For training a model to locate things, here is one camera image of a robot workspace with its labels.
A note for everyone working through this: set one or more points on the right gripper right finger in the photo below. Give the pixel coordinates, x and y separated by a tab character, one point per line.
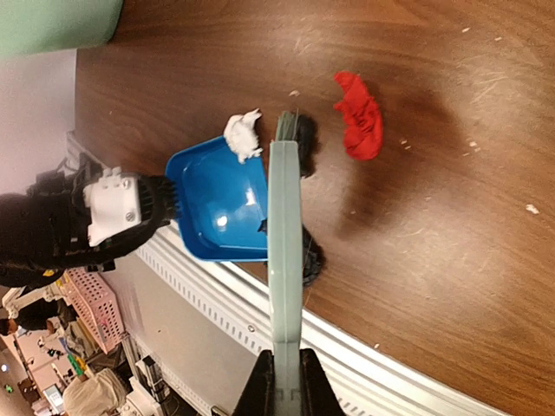
318	398

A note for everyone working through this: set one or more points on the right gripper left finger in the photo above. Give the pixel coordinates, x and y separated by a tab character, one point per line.
257	398

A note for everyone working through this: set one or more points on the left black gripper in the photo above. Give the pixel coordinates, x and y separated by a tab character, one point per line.
44	235

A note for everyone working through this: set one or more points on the blue plastic dustpan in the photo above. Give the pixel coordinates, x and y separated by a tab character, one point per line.
222	202

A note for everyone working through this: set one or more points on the mint green hand brush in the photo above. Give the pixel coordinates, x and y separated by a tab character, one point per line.
285	250

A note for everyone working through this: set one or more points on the pink perforated plastic basket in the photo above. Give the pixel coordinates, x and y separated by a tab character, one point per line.
97	306

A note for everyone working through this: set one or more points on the green plastic trash bin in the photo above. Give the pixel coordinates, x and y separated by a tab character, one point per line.
32	27

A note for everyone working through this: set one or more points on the white scrap far back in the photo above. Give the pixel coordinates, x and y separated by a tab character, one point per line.
240	135

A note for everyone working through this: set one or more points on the black scrap far back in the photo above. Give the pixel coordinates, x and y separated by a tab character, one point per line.
307	144

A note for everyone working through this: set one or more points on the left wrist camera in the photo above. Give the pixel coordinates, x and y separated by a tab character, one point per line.
114	204

